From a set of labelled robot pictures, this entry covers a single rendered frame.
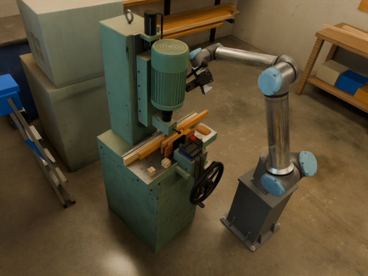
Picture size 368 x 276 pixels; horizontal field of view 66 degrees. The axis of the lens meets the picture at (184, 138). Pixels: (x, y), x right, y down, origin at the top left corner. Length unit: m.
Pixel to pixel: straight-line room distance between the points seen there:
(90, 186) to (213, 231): 1.13
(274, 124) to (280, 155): 0.19
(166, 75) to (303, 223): 1.85
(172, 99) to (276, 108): 0.50
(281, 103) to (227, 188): 1.43
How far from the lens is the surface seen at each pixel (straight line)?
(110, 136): 1.92
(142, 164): 1.60
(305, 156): 1.78
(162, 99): 1.43
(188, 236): 2.38
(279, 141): 1.54
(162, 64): 1.33
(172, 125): 1.59
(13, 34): 3.02
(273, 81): 1.37
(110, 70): 1.65
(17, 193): 2.84
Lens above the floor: 2.09
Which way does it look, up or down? 42 degrees down
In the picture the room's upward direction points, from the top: 6 degrees clockwise
